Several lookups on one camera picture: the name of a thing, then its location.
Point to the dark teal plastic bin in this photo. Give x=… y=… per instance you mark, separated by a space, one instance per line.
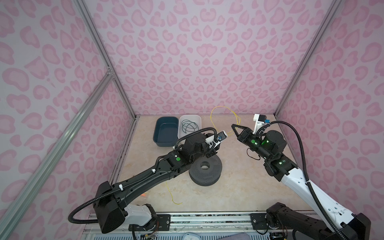
x=166 y=131

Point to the white plastic bin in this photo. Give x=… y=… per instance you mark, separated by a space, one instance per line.
x=189 y=124

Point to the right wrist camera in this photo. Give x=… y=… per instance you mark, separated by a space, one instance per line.
x=260 y=121

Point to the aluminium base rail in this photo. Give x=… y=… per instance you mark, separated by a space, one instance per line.
x=205 y=225

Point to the dark grey spool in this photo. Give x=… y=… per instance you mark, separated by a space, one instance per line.
x=206 y=171

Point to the diagonal aluminium frame bar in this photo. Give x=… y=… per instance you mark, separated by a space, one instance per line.
x=20 y=205

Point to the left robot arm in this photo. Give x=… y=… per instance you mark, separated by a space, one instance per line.
x=113 y=205

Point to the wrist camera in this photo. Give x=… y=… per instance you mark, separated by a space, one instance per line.
x=260 y=121
x=214 y=141

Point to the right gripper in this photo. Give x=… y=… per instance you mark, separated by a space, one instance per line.
x=245 y=136

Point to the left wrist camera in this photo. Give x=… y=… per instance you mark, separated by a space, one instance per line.
x=214 y=141

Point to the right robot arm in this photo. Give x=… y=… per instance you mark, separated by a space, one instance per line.
x=335 y=223

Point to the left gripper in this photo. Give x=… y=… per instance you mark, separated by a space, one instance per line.
x=211 y=153

